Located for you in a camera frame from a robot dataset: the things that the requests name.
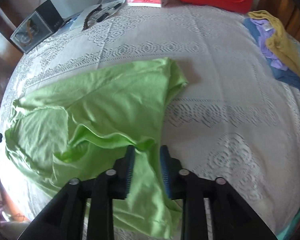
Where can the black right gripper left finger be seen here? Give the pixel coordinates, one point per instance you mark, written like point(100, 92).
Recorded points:
point(115, 182)

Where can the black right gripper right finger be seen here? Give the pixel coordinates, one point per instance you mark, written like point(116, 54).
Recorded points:
point(179, 183)

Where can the light green t-shirt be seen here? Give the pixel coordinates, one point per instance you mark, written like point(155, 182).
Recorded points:
point(78, 127)

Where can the white lace tablecloth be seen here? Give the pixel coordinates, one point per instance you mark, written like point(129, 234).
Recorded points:
point(233, 120)

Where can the teal cloth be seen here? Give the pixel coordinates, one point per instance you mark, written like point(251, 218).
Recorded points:
point(291, 228)

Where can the black coffee cup gift box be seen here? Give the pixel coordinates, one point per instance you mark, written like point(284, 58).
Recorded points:
point(38, 26)

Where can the blue garment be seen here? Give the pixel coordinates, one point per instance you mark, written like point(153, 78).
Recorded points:
point(280, 71)

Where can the black marker pen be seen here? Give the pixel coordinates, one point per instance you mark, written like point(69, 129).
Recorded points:
point(109, 11)

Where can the mustard yellow garment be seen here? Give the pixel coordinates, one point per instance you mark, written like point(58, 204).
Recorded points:
point(280, 43)

